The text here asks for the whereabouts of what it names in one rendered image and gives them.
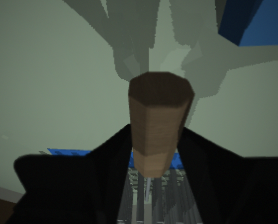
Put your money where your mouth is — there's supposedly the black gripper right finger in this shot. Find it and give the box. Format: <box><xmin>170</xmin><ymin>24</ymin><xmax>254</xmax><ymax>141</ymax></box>
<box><xmin>177</xmin><ymin>126</ymin><xmax>278</xmax><ymax>224</ymax></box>

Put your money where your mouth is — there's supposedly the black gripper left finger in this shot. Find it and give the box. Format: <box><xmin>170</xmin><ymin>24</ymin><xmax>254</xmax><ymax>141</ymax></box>
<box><xmin>13</xmin><ymin>124</ymin><xmax>132</xmax><ymax>224</ymax></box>

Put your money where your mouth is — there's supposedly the blue block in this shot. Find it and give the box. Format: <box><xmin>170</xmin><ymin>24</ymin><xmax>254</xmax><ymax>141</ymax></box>
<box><xmin>218</xmin><ymin>0</ymin><xmax>278</xmax><ymax>47</ymax></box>

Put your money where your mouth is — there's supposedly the blue flat strip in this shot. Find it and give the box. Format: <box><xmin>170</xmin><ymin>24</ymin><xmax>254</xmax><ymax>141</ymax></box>
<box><xmin>48</xmin><ymin>149</ymin><xmax>184</xmax><ymax>169</ymax></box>

